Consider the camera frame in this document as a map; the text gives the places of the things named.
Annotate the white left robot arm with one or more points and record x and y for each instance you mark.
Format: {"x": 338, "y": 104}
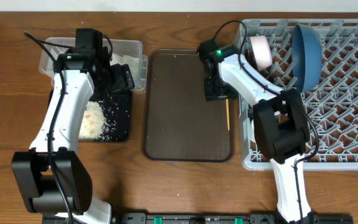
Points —
{"x": 50, "y": 176}

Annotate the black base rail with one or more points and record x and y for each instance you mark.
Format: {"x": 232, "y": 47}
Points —
{"x": 253, "y": 218}

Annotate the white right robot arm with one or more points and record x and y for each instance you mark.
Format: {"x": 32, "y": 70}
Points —
{"x": 280, "y": 123}

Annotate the grey dishwasher rack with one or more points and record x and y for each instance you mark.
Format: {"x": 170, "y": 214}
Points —
{"x": 333, "y": 104}

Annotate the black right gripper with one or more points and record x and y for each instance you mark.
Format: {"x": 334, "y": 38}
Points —
{"x": 211, "y": 93}

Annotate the beige bowl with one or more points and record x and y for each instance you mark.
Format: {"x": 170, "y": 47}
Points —
{"x": 261, "y": 51}

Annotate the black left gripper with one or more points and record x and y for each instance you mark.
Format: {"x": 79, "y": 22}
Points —
{"x": 122, "y": 79}

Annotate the wooden chopstick right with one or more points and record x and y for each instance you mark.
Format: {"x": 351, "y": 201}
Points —
{"x": 227, "y": 114}

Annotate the pile of rice scraps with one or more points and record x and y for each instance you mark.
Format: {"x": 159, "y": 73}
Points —
{"x": 100, "y": 122}

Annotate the brown serving tray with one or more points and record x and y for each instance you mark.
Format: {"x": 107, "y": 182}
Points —
{"x": 180, "y": 125}

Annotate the black tray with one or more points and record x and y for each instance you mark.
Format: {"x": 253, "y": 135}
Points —
{"x": 73, "y": 107}

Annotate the white paper napkin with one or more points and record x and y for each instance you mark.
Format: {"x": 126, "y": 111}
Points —
{"x": 132, "y": 62}

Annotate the dark blue plate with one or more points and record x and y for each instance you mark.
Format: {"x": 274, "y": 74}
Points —
{"x": 307, "y": 56}

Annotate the clear plastic bin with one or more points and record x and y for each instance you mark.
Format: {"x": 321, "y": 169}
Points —
{"x": 133, "y": 48}

